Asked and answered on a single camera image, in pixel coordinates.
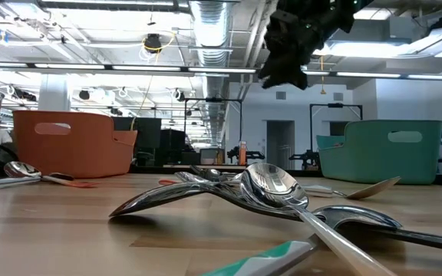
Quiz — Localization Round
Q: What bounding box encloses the grey door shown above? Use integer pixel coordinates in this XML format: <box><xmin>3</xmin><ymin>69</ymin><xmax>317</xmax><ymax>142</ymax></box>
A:
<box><xmin>266</xmin><ymin>120</ymin><xmax>296</xmax><ymax>171</ymax></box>

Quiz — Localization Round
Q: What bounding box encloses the black table frame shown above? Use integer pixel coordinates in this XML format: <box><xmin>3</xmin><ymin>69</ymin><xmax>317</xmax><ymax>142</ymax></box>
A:
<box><xmin>0</xmin><ymin>163</ymin><xmax>442</xmax><ymax>188</ymax></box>

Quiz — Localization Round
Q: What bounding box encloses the white pillar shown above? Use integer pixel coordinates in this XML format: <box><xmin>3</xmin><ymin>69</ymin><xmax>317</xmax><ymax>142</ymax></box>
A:
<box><xmin>38</xmin><ymin>74</ymin><xmax>72</xmax><ymax>113</ymax></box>

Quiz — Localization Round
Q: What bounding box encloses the orange plastic bin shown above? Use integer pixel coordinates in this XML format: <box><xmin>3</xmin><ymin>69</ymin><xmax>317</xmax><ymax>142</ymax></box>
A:
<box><xmin>12</xmin><ymin>110</ymin><xmax>139</xmax><ymax>179</ymax></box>

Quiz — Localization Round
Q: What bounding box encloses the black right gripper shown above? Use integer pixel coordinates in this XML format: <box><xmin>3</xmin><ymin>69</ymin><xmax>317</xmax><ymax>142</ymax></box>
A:
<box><xmin>259</xmin><ymin>0</ymin><xmax>375</xmax><ymax>91</ymax></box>

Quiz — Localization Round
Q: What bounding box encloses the long ceiling light rail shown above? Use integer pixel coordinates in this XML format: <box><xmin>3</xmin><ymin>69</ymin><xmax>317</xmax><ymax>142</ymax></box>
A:
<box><xmin>0</xmin><ymin>61</ymin><xmax>442</xmax><ymax>82</ymax></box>

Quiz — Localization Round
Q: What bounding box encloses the yellow pendant cord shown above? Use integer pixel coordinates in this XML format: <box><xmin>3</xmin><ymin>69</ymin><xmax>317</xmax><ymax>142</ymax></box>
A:
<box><xmin>319</xmin><ymin>55</ymin><xmax>328</xmax><ymax>96</ymax></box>

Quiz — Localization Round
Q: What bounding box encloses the large black cabinet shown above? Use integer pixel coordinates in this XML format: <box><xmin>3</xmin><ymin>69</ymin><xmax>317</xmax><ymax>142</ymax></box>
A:
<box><xmin>111</xmin><ymin>116</ymin><xmax>163</xmax><ymax>166</ymax></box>

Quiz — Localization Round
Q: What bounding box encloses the black ceiling dome camera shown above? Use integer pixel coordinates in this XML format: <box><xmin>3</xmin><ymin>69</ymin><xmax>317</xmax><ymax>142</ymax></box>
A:
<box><xmin>143</xmin><ymin>33</ymin><xmax>163</xmax><ymax>54</ymax></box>

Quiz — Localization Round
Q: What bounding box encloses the wide silver ventilation duct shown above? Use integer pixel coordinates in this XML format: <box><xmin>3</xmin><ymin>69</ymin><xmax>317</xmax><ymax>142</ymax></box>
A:
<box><xmin>188</xmin><ymin>0</ymin><xmax>234</xmax><ymax>149</ymax></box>

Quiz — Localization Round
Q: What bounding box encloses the black gantry frame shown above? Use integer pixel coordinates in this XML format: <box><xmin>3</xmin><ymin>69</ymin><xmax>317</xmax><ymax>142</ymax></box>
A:
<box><xmin>308</xmin><ymin>102</ymin><xmax>364</xmax><ymax>169</ymax></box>

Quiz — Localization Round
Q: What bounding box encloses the teal plastic bin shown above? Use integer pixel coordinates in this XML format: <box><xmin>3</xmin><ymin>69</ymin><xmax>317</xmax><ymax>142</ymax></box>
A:
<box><xmin>315</xmin><ymin>119</ymin><xmax>442</xmax><ymax>186</ymax></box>

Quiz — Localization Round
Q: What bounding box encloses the small black cabinet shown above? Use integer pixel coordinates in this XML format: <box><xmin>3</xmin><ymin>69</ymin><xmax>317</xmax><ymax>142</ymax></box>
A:
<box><xmin>158</xmin><ymin>128</ymin><xmax>188</xmax><ymax>166</ymax></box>

